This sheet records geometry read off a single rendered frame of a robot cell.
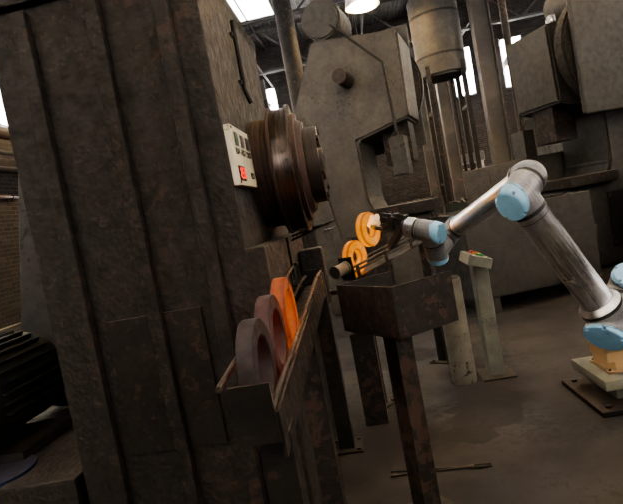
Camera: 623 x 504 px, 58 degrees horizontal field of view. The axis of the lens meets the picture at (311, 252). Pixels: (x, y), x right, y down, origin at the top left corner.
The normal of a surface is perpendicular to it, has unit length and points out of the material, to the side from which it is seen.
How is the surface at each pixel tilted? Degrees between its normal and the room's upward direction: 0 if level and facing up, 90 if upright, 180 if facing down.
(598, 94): 90
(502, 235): 90
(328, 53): 90
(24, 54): 90
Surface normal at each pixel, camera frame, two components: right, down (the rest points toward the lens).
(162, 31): -0.09, 0.08
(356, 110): -0.33, 0.12
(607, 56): 0.25, 0.02
